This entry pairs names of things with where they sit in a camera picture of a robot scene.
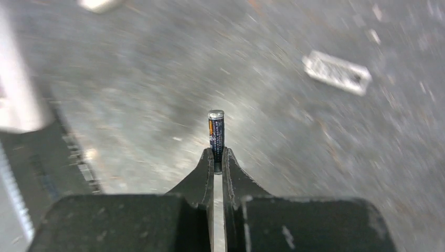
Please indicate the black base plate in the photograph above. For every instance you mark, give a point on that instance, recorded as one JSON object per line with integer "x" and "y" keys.
{"x": 48, "y": 164}

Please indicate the blue battery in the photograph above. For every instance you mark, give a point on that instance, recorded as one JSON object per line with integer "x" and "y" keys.
{"x": 217, "y": 137}

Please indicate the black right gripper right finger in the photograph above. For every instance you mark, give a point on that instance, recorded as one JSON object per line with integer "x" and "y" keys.
{"x": 236, "y": 184}

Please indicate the white cable duct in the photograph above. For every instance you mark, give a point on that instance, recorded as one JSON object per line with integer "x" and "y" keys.
{"x": 17, "y": 229}

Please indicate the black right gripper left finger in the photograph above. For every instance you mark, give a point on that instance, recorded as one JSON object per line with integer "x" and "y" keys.
{"x": 197, "y": 188}

